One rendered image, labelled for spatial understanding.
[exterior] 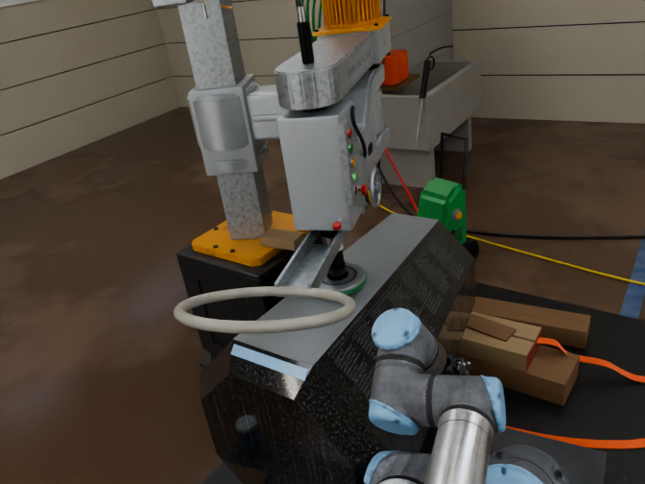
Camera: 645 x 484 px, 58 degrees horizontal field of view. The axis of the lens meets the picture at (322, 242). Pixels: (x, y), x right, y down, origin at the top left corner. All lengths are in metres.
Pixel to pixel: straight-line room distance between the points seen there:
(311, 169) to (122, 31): 7.48
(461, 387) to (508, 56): 6.13
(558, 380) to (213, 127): 1.97
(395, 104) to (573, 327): 2.52
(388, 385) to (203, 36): 2.00
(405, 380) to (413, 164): 4.32
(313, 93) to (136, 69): 7.63
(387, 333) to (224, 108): 1.80
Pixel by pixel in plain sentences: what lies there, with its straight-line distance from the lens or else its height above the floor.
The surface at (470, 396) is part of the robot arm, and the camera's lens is 1.01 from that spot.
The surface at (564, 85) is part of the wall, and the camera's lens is 6.92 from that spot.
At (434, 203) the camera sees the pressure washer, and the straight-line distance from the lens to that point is 3.87.
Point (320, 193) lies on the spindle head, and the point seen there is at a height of 1.31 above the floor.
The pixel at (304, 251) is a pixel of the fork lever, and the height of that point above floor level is 1.13.
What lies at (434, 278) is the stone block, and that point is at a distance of 2.52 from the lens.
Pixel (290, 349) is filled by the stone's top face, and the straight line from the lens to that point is 2.03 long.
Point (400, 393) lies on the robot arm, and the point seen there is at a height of 1.38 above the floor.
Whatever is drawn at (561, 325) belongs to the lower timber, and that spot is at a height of 0.13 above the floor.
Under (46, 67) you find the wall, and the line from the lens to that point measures 8.56.
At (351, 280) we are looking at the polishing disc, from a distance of 2.24.
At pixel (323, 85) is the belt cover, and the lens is 1.89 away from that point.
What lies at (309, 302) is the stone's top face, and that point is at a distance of 2.25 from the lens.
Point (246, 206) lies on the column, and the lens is 2.94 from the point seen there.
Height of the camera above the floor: 2.09
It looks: 27 degrees down
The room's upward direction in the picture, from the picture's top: 8 degrees counter-clockwise
